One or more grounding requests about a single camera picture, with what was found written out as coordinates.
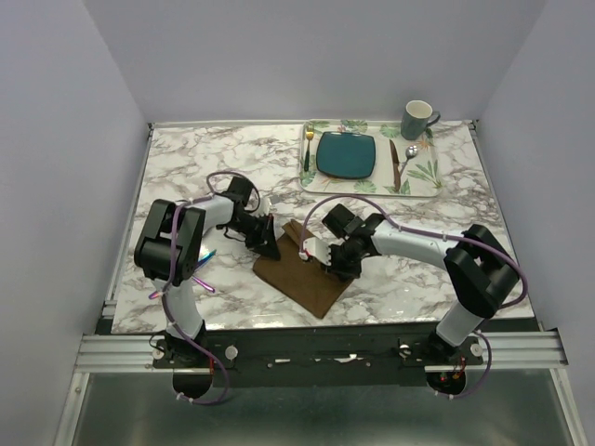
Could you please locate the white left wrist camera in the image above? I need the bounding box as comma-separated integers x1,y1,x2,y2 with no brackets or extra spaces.
256,195,281,216

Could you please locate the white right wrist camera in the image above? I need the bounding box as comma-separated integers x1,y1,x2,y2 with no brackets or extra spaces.
298,237,331,266

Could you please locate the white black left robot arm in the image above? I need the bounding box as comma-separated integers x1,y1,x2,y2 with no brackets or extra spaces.
134,171,281,367

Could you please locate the teal square plate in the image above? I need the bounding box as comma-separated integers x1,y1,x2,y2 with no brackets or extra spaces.
316,132,377,179

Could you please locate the brown cloth napkin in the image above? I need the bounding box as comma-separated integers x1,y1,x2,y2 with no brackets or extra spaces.
253,219,352,319

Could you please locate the iridescent rainbow spoon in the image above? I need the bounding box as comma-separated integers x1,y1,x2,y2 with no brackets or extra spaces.
149,276,216,300

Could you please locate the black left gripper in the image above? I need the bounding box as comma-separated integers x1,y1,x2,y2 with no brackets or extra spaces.
224,212,281,259

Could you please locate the brown wooden knife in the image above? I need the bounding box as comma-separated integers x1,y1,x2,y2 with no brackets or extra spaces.
389,139,402,193

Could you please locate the aluminium extrusion rail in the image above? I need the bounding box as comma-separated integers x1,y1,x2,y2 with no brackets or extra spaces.
74,331,568,374

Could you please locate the gold fork green handle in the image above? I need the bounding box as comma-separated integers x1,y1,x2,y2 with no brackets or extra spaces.
303,124,314,172

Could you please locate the black metal base frame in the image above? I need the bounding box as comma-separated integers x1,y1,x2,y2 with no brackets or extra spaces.
95,322,545,389

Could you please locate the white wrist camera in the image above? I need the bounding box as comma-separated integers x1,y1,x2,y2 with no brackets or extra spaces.
256,195,281,216
298,237,331,266

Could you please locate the white leaf-pattern tray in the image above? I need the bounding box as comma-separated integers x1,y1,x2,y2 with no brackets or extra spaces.
299,119,443,198

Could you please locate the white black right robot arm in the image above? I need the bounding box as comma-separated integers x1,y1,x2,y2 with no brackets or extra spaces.
323,204,521,364

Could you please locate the silver spoon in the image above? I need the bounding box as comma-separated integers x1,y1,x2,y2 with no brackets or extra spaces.
400,145,418,176

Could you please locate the grey-green ceramic mug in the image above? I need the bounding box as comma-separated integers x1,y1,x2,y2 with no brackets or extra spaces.
401,99,441,140

